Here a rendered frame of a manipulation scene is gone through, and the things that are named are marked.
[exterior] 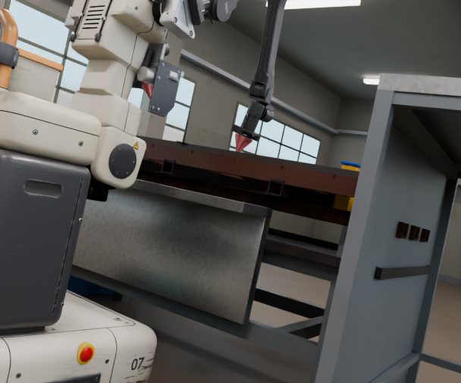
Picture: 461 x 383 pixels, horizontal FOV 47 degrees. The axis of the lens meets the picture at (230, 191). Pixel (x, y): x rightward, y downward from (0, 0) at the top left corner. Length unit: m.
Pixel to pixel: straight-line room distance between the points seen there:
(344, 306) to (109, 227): 1.06
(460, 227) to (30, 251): 9.41
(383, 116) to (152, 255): 0.99
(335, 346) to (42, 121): 0.83
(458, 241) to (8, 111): 9.50
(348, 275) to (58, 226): 0.68
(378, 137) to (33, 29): 5.10
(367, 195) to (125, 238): 1.03
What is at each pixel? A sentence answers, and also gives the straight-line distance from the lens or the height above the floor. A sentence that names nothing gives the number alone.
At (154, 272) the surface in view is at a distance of 1.92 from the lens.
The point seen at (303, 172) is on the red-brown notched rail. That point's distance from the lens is 1.70.
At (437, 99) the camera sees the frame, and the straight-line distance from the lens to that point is 1.29.
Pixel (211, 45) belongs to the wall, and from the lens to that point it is 7.97.
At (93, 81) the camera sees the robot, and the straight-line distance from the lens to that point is 1.63.
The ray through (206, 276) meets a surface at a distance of 1.79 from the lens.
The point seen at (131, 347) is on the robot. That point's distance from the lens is 1.50.
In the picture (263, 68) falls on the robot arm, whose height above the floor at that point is 1.17.
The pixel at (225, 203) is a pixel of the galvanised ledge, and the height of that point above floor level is 0.67.
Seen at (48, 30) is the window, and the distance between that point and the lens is 6.16.
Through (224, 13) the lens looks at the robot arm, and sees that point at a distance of 1.65.
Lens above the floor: 0.69
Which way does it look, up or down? 1 degrees up
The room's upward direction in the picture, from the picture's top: 12 degrees clockwise
